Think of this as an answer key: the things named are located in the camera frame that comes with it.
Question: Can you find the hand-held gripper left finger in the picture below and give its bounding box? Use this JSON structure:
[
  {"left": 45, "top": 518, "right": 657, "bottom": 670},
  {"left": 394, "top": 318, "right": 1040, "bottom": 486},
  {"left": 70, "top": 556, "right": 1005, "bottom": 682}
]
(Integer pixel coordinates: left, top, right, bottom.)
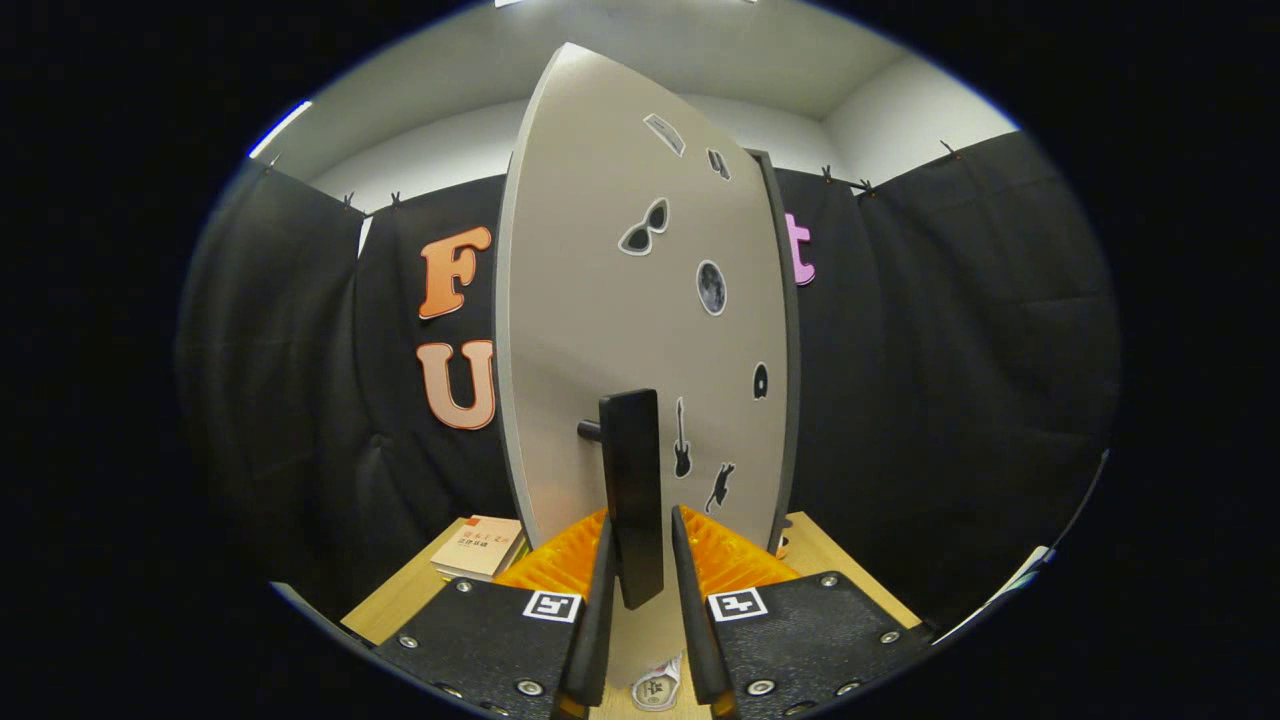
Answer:
[{"left": 372, "top": 508, "right": 616, "bottom": 720}]

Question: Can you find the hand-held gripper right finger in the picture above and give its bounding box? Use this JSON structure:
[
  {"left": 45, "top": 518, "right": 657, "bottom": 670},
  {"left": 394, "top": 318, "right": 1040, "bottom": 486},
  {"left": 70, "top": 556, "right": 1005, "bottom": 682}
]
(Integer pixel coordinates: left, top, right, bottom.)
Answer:
[{"left": 670, "top": 505, "right": 936, "bottom": 720}]

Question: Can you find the white shoe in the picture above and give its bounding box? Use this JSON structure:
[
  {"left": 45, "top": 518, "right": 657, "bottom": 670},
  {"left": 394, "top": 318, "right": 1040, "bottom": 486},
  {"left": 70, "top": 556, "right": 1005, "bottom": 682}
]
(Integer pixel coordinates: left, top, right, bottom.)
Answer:
[{"left": 632, "top": 655, "right": 683, "bottom": 713}]

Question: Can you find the black door handle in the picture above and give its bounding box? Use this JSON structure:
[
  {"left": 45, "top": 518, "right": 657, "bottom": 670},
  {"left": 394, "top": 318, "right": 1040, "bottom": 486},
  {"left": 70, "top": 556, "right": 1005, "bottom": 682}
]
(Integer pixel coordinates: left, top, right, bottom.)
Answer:
[{"left": 578, "top": 388, "right": 666, "bottom": 611}]

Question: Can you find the dark grey shoe cabinet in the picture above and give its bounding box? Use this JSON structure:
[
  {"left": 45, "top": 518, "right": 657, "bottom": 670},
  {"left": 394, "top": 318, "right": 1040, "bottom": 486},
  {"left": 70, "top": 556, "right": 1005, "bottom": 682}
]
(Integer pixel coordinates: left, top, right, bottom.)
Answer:
[{"left": 748, "top": 148, "right": 803, "bottom": 557}]

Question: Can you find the beige shoe cabinet door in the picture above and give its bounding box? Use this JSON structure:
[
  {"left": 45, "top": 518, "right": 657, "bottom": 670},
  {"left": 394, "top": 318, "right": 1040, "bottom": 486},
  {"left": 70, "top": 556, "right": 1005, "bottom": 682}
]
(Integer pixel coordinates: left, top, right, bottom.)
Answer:
[{"left": 495, "top": 42, "right": 793, "bottom": 691}]

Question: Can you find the beige orange cover book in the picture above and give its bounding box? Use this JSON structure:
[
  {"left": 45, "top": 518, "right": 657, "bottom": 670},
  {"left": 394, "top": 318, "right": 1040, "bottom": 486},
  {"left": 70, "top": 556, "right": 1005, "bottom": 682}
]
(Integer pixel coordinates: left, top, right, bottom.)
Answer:
[{"left": 430, "top": 515, "right": 528, "bottom": 583}]

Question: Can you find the black backdrop cloth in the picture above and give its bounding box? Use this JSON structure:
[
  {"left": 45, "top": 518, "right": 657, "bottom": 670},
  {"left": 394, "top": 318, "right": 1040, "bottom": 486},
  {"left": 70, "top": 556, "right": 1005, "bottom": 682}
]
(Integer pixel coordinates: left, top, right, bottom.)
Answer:
[{"left": 175, "top": 130, "right": 1121, "bottom": 626}]

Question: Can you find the long ceiling light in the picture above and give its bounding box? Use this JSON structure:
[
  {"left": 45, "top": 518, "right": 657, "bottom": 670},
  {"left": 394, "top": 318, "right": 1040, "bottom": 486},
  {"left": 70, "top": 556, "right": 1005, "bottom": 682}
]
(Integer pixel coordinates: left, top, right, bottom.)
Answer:
[{"left": 248, "top": 100, "right": 313, "bottom": 159}]

